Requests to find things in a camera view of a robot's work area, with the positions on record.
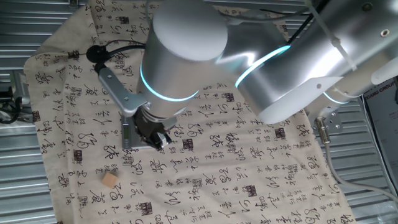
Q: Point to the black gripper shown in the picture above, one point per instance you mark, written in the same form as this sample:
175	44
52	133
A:
147	124

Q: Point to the small wooden cube block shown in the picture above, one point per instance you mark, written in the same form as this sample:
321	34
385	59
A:
110	180

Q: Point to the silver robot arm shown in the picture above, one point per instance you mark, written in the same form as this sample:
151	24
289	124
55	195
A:
264	62

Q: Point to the calligraphy print beige tablecloth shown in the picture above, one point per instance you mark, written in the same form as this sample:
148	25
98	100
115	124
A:
217	171

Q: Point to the printed poster sheet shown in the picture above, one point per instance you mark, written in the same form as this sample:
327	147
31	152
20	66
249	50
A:
382	124

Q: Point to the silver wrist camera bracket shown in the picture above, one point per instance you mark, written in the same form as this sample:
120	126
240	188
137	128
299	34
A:
121	90

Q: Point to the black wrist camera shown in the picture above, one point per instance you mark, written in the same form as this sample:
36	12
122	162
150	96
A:
96	54

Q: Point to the silver camera box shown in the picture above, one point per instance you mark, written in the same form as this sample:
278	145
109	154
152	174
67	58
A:
20	88

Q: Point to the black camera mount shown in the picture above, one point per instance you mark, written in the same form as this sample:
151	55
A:
11	113

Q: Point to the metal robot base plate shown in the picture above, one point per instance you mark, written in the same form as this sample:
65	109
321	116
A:
335	123

